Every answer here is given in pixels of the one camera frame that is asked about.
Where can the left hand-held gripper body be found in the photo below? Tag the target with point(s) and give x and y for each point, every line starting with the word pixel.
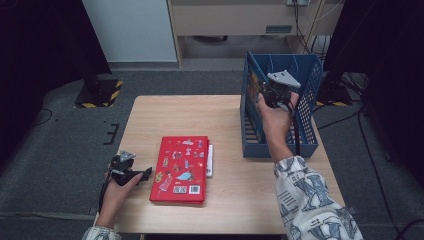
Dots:
pixel 121 168

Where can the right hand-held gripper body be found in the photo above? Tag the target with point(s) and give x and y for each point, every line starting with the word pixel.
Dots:
pixel 276 93

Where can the blue picture book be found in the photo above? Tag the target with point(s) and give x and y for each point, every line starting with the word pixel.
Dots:
pixel 254 83

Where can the blue plastic file rack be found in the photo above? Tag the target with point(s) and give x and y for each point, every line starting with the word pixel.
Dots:
pixel 255 150

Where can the white book with green leaf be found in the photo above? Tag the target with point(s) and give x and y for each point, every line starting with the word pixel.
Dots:
pixel 210 160

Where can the person's right hand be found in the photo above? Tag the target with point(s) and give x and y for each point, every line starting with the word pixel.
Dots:
pixel 278 123

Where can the person's left hand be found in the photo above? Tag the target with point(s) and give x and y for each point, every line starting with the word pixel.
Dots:
pixel 113 200

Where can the grey tape piece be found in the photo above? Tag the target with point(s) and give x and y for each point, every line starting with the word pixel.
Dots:
pixel 92 211

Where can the black striped stand base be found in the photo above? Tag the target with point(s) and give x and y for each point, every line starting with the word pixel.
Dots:
pixel 333 90
pixel 100 93

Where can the grey label plate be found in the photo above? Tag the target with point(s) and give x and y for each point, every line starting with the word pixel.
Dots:
pixel 278 29

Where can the beige wooden desk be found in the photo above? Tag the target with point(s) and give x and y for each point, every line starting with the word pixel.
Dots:
pixel 226 20

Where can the white power strip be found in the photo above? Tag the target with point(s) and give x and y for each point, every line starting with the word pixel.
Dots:
pixel 297 2

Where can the dark curtain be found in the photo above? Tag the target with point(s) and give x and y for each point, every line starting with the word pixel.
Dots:
pixel 383 40
pixel 40 50

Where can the white cabinet panel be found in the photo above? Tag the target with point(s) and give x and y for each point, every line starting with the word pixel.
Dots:
pixel 133 30

